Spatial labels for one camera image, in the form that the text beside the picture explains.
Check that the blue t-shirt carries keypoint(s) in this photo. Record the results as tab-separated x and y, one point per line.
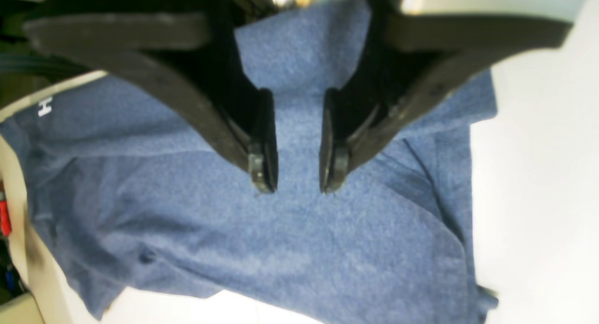
124	193

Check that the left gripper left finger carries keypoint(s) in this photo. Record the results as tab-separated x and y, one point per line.
182	52

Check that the orange handled screwdriver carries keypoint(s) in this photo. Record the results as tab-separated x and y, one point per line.
5	222

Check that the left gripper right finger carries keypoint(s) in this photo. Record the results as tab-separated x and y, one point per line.
416	53

